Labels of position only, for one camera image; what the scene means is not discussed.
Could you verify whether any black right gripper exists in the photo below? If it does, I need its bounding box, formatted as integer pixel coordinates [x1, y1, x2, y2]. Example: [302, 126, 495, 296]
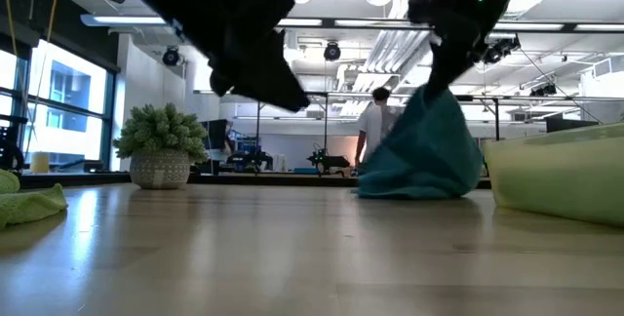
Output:
[407, 0, 493, 101]

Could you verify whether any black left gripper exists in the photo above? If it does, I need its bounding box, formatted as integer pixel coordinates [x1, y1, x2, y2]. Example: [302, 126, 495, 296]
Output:
[194, 8, 312, 113]

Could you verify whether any teal microfiber towel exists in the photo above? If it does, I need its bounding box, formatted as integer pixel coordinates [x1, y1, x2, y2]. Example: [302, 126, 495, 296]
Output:
[357, 84, 485, 200]

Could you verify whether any yellow translucent plastic basket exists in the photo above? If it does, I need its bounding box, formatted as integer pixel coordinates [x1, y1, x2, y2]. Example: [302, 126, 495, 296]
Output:
[483, 123, 624, 229]

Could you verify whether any lime green microfiber towel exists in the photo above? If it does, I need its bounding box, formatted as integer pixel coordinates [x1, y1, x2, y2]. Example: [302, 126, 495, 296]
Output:
[0, 168, 69, 232]

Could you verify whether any person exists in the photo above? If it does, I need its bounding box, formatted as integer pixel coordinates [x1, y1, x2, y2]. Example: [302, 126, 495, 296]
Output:
[222, 120, 235, 156]
[354, 86, 407, 171]

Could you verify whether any black monitor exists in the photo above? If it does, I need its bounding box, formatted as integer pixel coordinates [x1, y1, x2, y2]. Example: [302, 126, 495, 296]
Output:
[544, 113, 601, 135]
[202, 119, 229, 151]

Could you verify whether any potted green succulent plant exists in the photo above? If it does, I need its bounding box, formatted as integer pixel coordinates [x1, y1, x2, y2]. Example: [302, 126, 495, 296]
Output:
[112, 102, 210, 190]

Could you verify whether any long ceiling light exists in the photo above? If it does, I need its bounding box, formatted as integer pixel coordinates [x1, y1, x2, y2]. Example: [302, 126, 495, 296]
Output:
[80, 13, 170, 28]

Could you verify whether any yellow bin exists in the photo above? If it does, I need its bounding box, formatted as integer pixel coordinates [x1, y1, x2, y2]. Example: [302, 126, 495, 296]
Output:
[29, 151, 51, 175]

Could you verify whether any black ceiling camera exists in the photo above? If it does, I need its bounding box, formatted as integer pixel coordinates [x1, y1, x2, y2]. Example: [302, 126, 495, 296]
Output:
[529, 83, 558, 98]
[482, 35, 522, 66]
[323, 41, 342, 62]
[161, 46, 181, 67]

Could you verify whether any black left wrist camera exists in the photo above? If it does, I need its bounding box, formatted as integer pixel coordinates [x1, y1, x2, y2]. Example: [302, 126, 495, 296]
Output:
[226, 0, 297, 34]

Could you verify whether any black station frame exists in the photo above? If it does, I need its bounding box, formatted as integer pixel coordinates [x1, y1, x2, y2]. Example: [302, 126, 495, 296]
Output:
[192, 90, 624, 161]

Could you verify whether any overhead metal rail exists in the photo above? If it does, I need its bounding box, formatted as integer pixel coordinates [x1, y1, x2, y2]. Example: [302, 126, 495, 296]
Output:
[275, 16, 624, 34]

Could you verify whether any black aluminium table frame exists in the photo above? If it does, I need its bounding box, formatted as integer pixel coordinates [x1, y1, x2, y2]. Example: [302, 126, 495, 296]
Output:
[19, 172, 491, 190]

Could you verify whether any yellow hanging cable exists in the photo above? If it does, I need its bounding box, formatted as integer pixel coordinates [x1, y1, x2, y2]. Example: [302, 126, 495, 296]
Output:
[43, 0, 63, 47]

